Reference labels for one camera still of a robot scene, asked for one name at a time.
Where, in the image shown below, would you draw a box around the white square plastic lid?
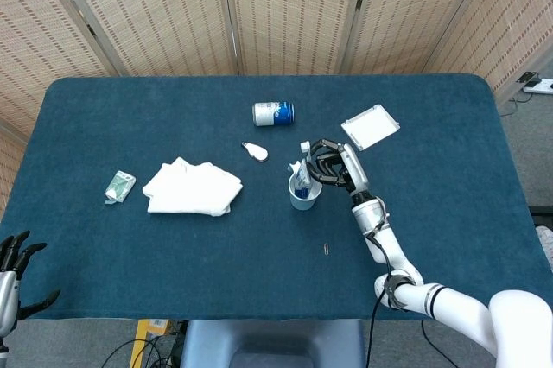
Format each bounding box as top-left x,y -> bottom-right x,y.
340,103 -> 401,152

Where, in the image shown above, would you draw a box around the woven folding screen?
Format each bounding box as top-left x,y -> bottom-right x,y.
0,0 -> 553,147

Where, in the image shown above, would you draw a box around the black floor cables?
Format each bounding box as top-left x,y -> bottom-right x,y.
101,320 -> 187,368

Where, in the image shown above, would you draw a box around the teardrop-shaped correction tape dispenser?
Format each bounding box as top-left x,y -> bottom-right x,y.
241,141 -> 270,163

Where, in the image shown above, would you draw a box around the black power strip cord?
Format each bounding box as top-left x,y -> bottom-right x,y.
499,91 -> 533,117

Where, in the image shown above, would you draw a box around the green white tissue pack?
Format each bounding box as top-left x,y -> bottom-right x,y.
103,170 -> 137,206

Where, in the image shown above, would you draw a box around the blue white toothpaste tube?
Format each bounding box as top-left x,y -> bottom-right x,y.
295,158 -> 313,200

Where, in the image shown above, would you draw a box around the blue white drink can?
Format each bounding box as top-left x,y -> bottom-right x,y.
251,101 -> 296,128

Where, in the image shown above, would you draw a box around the yellow frame under table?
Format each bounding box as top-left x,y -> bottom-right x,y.
130,319 -> 170,368

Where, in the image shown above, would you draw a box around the white power strip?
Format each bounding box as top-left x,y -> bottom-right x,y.
522,77 -> 553,96

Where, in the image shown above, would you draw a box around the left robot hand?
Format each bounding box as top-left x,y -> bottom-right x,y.
0,230 -> 62,339

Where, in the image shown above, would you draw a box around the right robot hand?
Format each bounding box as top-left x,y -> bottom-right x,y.
307,137 -> 370,194

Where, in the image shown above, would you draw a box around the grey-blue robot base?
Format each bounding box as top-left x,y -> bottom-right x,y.
179,319 -> 368,368

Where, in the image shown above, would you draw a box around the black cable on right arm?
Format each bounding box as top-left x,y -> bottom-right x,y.
365,212 -> 410,368

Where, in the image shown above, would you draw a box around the teal blue tablecloth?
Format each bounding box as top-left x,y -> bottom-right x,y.
0,73 -> 533,321

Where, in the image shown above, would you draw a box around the white folded towel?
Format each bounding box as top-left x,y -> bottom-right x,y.
142,156 -> 244,217

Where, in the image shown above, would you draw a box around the black floor cable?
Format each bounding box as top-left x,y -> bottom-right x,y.
421,320 -> 476,363

